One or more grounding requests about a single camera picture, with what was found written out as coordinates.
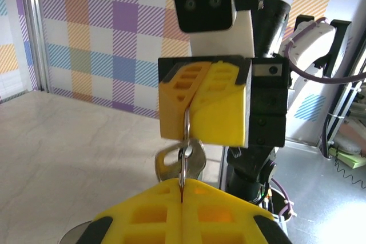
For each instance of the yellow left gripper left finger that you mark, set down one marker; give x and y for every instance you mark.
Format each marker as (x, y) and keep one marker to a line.
(143, 221)

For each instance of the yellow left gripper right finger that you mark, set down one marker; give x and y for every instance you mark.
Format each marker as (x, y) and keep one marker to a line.
(223, 221)

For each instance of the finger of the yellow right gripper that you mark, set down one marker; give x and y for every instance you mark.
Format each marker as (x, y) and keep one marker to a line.
(220, 118)
(171, 112)

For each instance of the silver metal key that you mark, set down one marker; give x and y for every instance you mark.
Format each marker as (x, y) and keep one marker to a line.
(197, 161)

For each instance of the grey metal panel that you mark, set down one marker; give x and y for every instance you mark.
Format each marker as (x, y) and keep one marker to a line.
(308, 198)

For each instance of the green sticky note pad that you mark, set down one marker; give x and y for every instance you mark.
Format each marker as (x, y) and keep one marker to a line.
(349, 159)

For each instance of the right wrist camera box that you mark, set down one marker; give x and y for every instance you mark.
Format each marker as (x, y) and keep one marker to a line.
(203, 1)

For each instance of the aluminium frame post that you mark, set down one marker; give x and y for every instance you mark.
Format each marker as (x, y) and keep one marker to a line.
(35, 27)

